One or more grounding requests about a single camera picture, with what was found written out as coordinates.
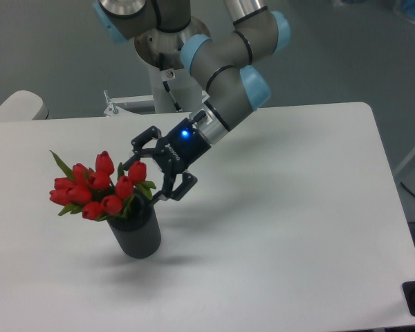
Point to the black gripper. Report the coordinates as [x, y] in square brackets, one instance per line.
[183, 148]

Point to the dark grey ribbed vase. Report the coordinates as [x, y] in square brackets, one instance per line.
[139, 234]

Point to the red tulip bouquet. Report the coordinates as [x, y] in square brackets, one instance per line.
[105, 192]

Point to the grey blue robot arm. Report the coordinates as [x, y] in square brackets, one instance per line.
[224, 69]

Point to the white chair armrest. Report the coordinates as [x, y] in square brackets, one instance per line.
[23, 106]

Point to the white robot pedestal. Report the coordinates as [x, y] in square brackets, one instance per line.
[173, 89]

